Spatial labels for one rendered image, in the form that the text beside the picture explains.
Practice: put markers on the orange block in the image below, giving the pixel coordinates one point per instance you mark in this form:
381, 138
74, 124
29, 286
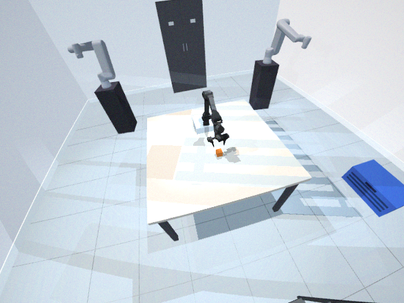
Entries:
219, 152

